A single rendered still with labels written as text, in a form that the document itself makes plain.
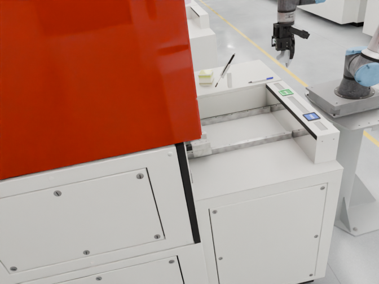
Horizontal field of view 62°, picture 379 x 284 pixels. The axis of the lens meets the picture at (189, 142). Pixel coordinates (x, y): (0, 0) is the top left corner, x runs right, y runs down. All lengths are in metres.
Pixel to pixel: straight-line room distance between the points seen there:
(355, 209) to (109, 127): 1.92
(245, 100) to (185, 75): 1.04
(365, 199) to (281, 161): 1.12
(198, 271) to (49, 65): 0.85
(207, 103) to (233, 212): 0.64
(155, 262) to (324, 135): 0.79
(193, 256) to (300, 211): 0.55
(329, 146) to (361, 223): 1.03
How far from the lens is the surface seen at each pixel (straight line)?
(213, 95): 1.71
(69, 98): 0.79
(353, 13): 6.20
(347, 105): 1.75
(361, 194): 2.39
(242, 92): 1.75
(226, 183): 1.31
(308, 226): 1.58
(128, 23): 0.72
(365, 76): 1.63
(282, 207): 1.42
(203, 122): 1.69
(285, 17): 1.50
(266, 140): 1.52
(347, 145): 1.95
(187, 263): 1.19
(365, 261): 2.18
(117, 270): 1.18
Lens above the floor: 1.69
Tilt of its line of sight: 33 degrees down
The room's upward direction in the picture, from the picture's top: 9 degrees counter-clockwise
